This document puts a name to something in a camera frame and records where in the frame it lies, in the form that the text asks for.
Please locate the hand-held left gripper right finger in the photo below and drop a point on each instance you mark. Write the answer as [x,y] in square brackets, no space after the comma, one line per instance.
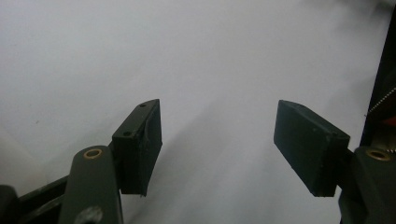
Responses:
[308,146]

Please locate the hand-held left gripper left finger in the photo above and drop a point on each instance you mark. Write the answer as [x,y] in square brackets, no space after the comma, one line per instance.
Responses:
[137,155]

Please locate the black zippered bag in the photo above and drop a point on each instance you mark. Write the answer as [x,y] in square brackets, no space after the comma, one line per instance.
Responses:
[384,77]

